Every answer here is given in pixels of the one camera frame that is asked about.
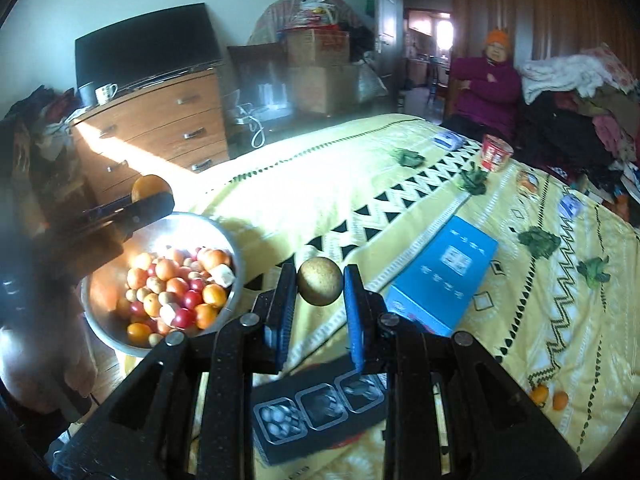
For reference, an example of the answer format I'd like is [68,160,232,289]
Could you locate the white cable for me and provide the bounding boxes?
[235,102,268,150]

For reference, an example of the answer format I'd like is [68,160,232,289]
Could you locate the grey door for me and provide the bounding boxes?
[377,0,407,111]

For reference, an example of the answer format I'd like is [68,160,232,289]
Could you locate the yellow patterned blanket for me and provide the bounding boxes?
[115,112,640,480]

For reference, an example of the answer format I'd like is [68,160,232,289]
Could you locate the pile of clothes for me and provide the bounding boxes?
[517,42,640,211]

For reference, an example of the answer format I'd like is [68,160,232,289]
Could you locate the metal bowl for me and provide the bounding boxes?
[80,211,246,358]

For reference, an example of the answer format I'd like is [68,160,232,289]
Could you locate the small blue packet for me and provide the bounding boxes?
[558,194,583,221]
[432,130,466,151]

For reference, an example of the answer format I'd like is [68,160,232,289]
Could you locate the red instant noodle cup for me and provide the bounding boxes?
[481,134,515,173]

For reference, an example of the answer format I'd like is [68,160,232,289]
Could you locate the black flat television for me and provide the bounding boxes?
[75,2,223,93]

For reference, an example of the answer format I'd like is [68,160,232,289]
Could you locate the dark wooden wardrobe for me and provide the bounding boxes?
[452,0,640,81]

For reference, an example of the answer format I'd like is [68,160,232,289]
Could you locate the brown round fruit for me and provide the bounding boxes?
[297,256,345,307]

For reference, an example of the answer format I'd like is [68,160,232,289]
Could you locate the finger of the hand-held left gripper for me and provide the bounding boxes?
[115,192,176,241]
[82,199,136,221]

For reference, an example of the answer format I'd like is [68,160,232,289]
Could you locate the wooden chest of drawers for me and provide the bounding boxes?
[67,67,231,201]

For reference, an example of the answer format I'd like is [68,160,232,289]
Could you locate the large cardboard box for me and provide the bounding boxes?
[287,64,362,115]

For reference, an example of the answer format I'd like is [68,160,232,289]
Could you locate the plastic bag with red items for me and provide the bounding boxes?
[290,0,342,31]

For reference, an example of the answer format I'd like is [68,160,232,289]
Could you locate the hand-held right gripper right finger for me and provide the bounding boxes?
[342,265,583,480]

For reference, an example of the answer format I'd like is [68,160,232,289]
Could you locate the round woven tray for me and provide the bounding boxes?
[247,0,371,51]

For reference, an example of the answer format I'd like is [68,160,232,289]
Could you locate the black picture box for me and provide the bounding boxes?
[250,356,391,467]

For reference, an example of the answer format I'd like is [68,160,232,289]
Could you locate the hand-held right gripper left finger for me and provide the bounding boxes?
[52,262,298,480]

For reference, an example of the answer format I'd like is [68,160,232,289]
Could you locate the person's left hand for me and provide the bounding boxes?
[0,290,99,413]

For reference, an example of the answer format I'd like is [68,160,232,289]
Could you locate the blue printed box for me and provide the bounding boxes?
[385,215,500,338]

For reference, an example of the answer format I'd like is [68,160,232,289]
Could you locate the pile of mixed small fruits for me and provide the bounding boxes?
[112,246,237,348]

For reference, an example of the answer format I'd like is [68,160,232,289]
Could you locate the small cardboard box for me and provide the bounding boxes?
[285,29,351,67]

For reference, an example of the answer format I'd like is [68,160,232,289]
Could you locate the heap of clothes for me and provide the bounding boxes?
[0,85,83,211]

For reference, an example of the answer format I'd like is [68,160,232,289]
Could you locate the packaged bread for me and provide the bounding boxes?
[515,170,540,195]

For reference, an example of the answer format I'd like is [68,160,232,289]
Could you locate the green leafy vegetable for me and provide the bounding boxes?
[390,147,427,167]
[577,256,612,290]
[517,226,562,258]
[459,166,488,196]

